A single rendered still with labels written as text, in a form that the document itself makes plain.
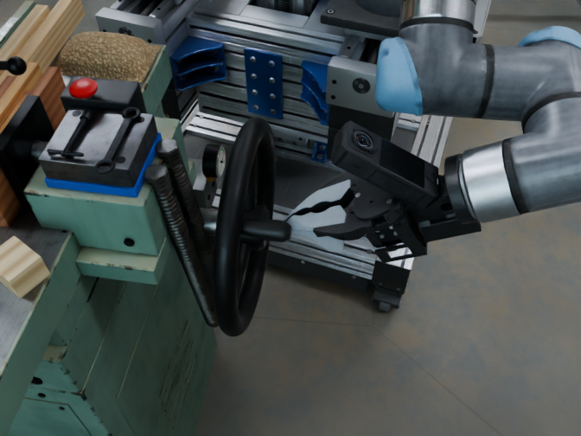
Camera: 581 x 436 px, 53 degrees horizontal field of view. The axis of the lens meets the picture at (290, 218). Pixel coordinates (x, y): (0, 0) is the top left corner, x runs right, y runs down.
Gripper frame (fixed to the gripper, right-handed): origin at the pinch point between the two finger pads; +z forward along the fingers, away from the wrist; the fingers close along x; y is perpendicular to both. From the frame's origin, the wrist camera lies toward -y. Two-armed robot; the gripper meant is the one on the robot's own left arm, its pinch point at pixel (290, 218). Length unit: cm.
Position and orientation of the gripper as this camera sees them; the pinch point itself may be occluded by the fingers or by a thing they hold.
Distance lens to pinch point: 66.9
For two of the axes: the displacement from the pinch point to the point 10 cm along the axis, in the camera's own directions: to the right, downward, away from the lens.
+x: 1.5, -7.8, 6.1
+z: -8.5, 2.2, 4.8
